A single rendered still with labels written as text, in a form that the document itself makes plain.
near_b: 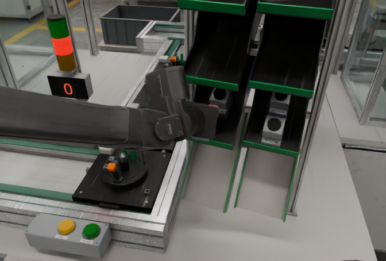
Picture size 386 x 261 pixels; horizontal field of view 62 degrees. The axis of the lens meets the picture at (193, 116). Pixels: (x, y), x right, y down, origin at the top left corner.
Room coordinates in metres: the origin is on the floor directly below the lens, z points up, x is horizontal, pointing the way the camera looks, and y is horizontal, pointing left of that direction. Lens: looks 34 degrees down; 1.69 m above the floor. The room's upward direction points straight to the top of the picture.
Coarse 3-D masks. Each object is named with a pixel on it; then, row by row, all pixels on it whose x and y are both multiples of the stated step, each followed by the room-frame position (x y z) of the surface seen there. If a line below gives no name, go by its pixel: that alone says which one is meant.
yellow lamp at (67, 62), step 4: (72, 52) 0.89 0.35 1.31; (56, 56) 0.87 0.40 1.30; (60, 56) 0.87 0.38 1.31; (64, 56) 0.87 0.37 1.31; (68, 56) 0.87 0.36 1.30; (72, 56) 0.88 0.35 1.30; (60, 60) 0.87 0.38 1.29; (64, 60) 0.87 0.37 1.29; (68, 60) 0.87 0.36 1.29; (72, 60) 0.88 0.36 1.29; (60, 64) 0.87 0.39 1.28; (64, 64) 0.87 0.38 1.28; (68, 64) 0.87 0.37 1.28; (72, 64) 0.88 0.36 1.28; (60, 68) 0.87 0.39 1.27; (64, 68) 0.87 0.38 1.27; (68, 68) 0.87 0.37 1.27; (72, 68) 0.88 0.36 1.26
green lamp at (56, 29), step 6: (48, 24) 0.87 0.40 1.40; (54, 24) 0.87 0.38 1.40; (60, 24) 0.87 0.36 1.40; (66, 24) 0.89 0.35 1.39; (54, 30) 0.87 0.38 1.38; (60, 30) 0.87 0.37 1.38; (66, 30) 0.88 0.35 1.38; (54, 36) 0.87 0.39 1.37; (60, 36) 0.87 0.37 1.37; (66, 36) 0.88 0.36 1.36
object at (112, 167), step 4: (116, 160) 0.69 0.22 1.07; (112, 164) 0.67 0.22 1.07; (116, 164) 0.68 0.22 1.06; (108, 168) 0.66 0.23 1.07; (112, 168) 0.66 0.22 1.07; (116, 168) 0.68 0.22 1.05; (112, 172) 0.67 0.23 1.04; (116, 172) 0.67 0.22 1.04; (116, 176) 0.68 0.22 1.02; (120, 176) 0.69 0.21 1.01
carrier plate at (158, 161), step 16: (96, 160) 0.80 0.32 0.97; (160, 160) 0.80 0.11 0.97; (96, 176) 0.72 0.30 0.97; (160, 176) 0.72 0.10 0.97; (80, 192) 0.66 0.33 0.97; (96, 192) 0.66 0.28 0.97; (112, 192) 0.66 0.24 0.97; (128, 192) 0.66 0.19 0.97; (128, 208) 0.61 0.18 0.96; (144, 208) 0.60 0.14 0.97
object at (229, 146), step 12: (252, 60) 0.83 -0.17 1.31; (204, 96) 0.75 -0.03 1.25; (240, 96) 0.73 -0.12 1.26; (240, 108) 0.70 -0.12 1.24; (228, 120) 0.67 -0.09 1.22; (240, 120) 0.65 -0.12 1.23; (216, 132) 0.64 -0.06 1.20; (228, 132) 0.64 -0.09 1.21; (216, 144) 0.60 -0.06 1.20; (228, 144) 0.59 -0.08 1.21
